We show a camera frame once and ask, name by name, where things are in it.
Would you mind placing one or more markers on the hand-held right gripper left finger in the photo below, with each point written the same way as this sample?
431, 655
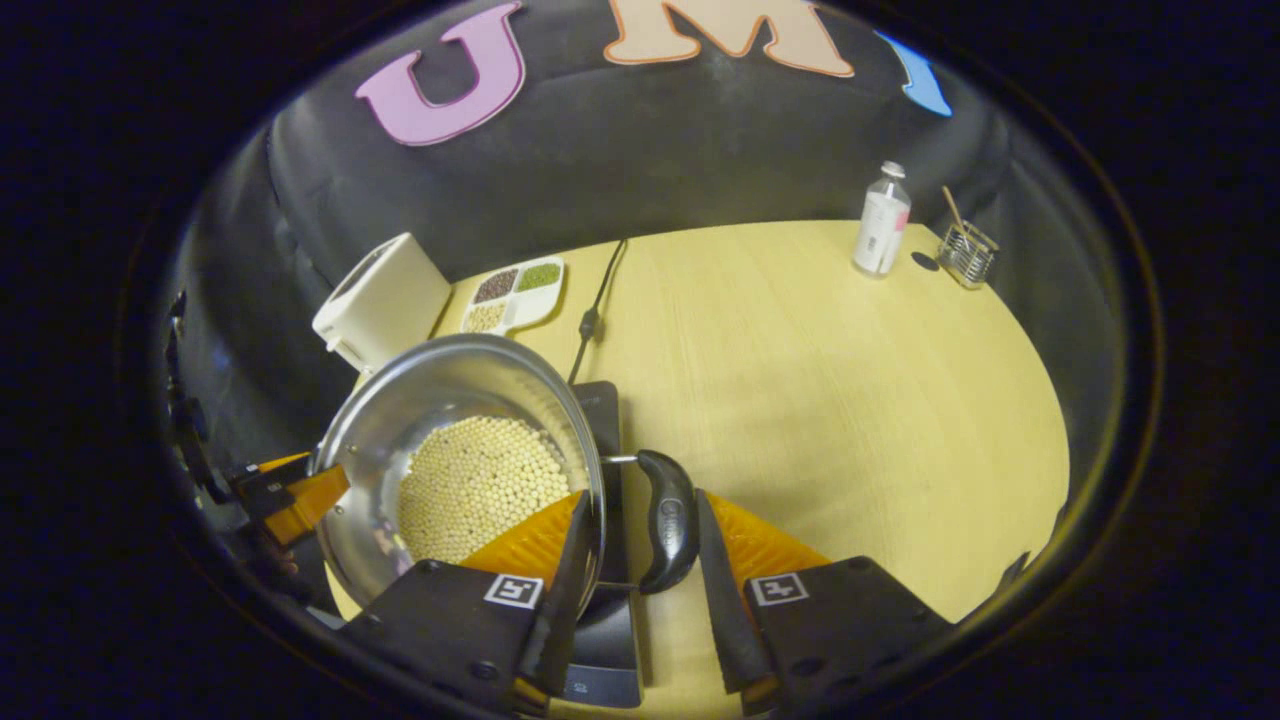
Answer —
565, 600

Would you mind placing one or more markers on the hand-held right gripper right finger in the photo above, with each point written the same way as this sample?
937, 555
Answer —
725, 600

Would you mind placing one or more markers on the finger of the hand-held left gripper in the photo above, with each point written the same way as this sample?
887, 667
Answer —
310, 500
282, 463

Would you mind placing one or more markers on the black induction cooktop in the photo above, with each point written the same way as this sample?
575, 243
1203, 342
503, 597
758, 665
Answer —
605, 650

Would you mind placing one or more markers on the steel pot with beans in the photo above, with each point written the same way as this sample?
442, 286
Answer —
480, 480

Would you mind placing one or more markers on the white toaster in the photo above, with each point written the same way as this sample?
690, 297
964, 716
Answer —
385, 300

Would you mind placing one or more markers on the white divided dish with beans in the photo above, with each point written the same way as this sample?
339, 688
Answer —
532, 306

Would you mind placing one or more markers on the small black bottle cap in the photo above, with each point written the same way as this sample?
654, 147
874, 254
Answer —
925, 262

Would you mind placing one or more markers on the clear bottle with white label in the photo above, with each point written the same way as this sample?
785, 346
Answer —
880, 235

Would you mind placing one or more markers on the black backdrop cloth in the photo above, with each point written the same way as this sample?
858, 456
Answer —
620, 170

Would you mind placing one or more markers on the thin wooden stick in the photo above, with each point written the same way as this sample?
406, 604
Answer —
953, 208

